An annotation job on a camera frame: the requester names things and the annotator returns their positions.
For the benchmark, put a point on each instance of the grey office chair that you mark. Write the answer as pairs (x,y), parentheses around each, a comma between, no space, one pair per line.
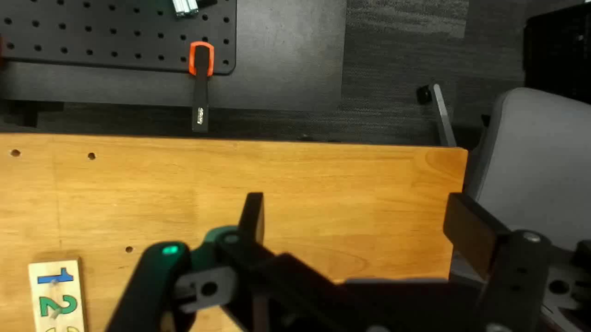
(536,172)

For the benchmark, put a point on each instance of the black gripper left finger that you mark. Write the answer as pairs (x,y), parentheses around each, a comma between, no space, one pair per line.
(259,270)

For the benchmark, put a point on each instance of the orange black spring clamp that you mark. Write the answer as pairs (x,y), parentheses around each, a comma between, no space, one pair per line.
(200,80)

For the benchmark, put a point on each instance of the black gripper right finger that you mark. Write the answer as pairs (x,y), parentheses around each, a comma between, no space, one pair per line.
(514,270)

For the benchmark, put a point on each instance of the wooden number puzzle board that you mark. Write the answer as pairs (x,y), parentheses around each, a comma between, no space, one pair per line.
(56,296)

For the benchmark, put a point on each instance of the black pegboard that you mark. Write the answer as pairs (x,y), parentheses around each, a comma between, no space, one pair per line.
(112,38)

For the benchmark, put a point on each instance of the silver aluminium extrusion bars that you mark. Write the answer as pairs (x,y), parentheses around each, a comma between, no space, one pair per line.
(186,6)

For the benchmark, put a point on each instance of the grey metal lever black knob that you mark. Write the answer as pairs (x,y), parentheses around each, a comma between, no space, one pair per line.
(442,117)

